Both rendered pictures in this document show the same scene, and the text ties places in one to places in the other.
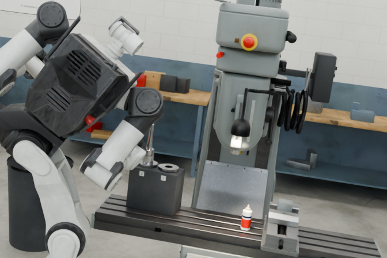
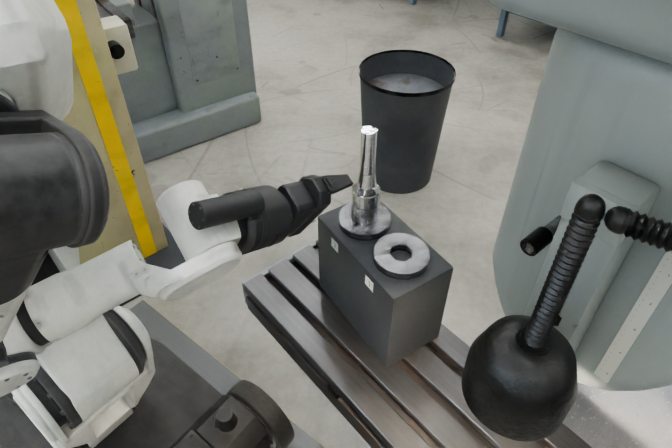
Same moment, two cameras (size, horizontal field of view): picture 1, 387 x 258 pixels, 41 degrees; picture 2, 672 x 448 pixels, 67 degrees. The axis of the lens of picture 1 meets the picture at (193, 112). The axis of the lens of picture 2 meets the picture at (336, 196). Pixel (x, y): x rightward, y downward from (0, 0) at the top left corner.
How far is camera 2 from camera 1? 1.71 m
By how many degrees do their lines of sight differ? 47
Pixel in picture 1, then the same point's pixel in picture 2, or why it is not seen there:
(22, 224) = not seen: hidden behind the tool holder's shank
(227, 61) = not seen: outside the picture
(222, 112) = (513, 208)
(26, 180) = (373, 99)
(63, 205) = not seen: hidden behind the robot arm
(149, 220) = (321, 361)
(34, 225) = (383, 160)
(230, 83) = (571, 90)
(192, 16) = not seen: outside the picture
